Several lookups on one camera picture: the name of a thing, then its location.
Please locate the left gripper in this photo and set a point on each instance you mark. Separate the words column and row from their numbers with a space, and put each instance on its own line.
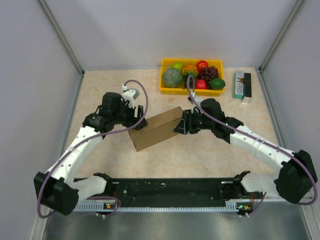
column 134, row 120

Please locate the red apple at front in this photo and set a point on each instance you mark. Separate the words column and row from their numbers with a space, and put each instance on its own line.
column 201, row 84

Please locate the green netted melon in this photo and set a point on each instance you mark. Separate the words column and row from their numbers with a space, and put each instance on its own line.
column 172, row 78

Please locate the light green apple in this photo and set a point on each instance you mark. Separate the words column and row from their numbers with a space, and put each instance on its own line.
column 178, row 65

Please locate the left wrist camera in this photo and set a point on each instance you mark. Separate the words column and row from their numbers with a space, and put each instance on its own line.
column 129, row 95

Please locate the left aluminium frame post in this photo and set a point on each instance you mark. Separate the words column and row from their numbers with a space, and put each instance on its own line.
column 61, row 36

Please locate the aluminium frame post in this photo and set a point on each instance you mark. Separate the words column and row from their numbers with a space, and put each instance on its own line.
column 298, row 6
column 61, row 36

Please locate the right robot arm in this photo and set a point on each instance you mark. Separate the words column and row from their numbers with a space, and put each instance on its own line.
column 293, row 174

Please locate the brown cardboard box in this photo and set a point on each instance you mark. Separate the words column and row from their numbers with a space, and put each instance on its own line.
column 159, row 128

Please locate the white and black carton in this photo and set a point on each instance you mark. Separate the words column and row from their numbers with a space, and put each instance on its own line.
column 242, row 86

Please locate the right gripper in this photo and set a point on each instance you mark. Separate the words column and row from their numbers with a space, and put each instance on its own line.
column 185, row 126

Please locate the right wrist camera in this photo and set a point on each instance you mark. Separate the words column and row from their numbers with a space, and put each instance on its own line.
column 195, row 101

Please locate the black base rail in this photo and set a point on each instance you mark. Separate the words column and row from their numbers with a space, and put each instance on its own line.
column 104, row 195

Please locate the red apple at back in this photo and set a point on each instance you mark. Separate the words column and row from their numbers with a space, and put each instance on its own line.
column 202, row 64

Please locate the dark purple grape bunch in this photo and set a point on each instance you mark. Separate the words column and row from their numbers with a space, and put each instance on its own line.
column 208, row 74

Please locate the orange pineapple with leaves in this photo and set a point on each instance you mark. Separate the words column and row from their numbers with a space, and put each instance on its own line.
column 189, row 70

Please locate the red apple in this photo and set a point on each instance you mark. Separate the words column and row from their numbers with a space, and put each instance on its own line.
column 202, row 64
column 201, row 84

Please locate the dark green lime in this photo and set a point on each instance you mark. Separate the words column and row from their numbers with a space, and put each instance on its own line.
column 217, row 84

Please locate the right aluminium frame post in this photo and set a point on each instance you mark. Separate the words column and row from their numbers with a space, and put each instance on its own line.
column 298, row 6

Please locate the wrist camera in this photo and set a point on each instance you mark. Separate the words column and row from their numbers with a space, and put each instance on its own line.
column 129, row 95
column 195, row 101

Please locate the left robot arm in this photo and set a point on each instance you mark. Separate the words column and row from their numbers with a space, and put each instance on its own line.
column 80, row 155

